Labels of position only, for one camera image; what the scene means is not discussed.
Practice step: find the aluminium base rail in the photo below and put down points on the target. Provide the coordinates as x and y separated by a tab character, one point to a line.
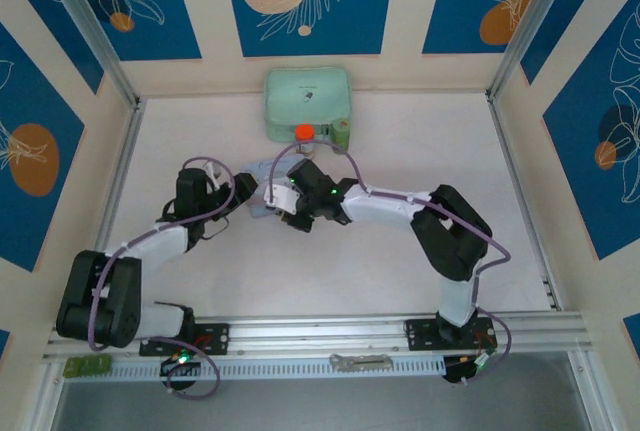
320	331

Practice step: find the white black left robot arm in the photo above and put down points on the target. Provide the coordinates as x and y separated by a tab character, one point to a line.
160	246

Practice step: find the green circuit board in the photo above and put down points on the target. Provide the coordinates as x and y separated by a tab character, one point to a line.
87	366

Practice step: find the black controller board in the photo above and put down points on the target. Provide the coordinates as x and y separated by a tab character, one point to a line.
177	368
462	371

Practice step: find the light green storage box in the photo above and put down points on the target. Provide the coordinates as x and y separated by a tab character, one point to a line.
307	96

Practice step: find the aluminium frame post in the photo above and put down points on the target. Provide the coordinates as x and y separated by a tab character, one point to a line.
95	36

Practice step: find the clear plastic tube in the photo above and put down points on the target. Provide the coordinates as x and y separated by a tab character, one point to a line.
525	26

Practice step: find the aluminium side rail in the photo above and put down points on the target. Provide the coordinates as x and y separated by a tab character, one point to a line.
520	191
125	161

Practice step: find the orange cap small bottle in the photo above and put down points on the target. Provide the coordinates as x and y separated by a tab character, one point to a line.
304	131

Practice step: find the pastel rabbit print book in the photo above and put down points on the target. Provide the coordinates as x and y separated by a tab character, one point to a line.
255	171

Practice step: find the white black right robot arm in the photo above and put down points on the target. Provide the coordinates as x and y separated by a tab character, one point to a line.
380	208

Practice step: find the green bottle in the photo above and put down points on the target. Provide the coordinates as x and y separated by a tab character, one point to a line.
341	133

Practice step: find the silver metal bracket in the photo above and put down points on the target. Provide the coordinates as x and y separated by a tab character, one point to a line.
360	361

